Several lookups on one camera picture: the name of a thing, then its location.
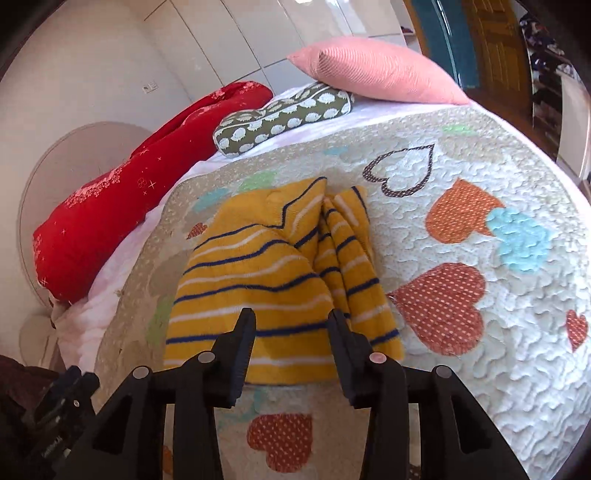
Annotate red patterned blanket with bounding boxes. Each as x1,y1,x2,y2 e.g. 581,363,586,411
32,80,274,304

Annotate teal door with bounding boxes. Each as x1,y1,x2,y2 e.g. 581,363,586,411
410,0,481,89

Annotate wooden door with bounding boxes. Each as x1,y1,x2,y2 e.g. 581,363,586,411
462,0,533,109

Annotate green patterned pillow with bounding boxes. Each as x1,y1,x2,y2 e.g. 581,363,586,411
212,83,355,160

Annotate pink pillow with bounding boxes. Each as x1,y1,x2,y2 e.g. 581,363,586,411
286,38,472,106

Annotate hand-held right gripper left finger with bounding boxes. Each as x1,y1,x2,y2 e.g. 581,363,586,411
53,308,256,480

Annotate white glossy wardrobe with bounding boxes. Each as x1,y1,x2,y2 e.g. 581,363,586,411
139,0,416,93

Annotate round beige headboard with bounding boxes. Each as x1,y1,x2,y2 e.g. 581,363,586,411
17,121,154,370

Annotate white shelf unit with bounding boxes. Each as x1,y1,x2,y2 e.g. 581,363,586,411
556,69,591,185

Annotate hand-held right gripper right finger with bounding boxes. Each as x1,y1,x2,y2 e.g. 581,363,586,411
328,310,529,480

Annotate yellow striped sweater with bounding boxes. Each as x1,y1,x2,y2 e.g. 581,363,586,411
164,178,406,386

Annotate beige heart-patterned quilt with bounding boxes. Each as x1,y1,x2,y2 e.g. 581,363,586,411
95,105,591,480

